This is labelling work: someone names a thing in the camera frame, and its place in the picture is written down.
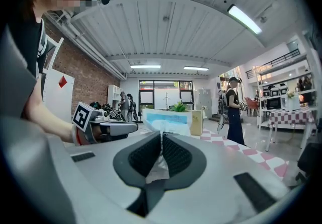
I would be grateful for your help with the black balcony railing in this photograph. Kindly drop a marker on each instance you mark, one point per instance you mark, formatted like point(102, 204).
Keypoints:
point(274, 63)

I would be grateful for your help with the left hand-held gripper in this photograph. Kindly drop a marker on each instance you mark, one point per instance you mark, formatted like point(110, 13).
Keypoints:
point(83, 117)

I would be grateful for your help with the red white checked tablecloth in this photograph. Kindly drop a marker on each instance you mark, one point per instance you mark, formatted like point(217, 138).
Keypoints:
point(251, 152)

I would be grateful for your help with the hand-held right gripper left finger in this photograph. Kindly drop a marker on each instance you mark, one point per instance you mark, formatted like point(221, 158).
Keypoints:
point(100, 172)

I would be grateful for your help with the white tall cabinet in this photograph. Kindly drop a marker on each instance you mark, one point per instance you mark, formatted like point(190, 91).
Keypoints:
point(113, 95)

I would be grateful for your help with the black microwave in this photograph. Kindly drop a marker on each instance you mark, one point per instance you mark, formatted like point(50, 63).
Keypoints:
point(274, 103)

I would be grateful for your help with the small checked cloth table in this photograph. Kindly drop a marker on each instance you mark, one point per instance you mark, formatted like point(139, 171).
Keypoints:
point(289, 117)

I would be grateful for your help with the white panel red diamond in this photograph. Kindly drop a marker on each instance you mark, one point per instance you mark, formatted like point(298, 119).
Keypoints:
point(58, 97)

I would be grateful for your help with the ceiling light panel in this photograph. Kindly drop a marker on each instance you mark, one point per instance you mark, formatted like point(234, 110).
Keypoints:
point(145, 66)
point(244, 19)
point(196, 68)

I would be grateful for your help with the black framed window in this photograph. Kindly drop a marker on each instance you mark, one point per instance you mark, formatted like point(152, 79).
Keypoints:
point(161, 94)

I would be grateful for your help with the white and blue plastic packet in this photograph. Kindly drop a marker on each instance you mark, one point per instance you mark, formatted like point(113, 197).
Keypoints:
point(163, 119)

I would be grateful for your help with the person's left forearm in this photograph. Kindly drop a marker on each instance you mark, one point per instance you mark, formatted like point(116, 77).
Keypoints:
point(47, 117)

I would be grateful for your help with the person's left hand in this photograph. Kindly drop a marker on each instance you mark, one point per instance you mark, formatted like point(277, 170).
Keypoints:
point(100, 133)

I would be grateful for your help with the person's black shirt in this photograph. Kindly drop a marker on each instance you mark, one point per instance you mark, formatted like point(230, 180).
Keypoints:
point(25, 41)

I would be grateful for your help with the grey metal locker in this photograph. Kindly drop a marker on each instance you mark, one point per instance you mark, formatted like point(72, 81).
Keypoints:
point(204, 102)

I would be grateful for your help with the green potted plant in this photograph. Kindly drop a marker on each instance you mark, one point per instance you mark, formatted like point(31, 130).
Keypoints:
point(179, 107)

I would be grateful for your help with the pink chair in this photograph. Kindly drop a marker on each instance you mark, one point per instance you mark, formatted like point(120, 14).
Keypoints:
point(251, 104)

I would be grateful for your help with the white shelf rack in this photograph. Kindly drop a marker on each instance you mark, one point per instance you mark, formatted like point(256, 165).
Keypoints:
point(286, 87)

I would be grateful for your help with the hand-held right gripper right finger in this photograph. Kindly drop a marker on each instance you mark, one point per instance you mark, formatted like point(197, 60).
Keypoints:
point(213, 180)

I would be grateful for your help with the brown cardboard box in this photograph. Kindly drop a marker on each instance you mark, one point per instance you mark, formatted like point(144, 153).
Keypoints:
point(196, 122)

